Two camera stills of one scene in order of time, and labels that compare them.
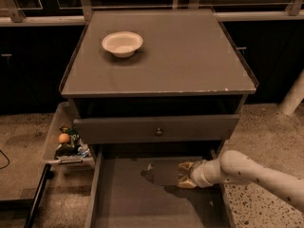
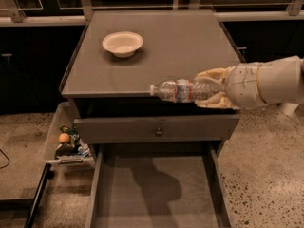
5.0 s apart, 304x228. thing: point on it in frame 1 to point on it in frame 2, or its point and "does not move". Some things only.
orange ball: x=64 y=138 does not move
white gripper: x=198 y=175 to x=243 y=85
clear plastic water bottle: x=148 y=173 to x=188 y=90
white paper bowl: x=123 y=44 does not move
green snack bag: x=69 y=148 does not move
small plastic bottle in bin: x=84 y=150 does not move
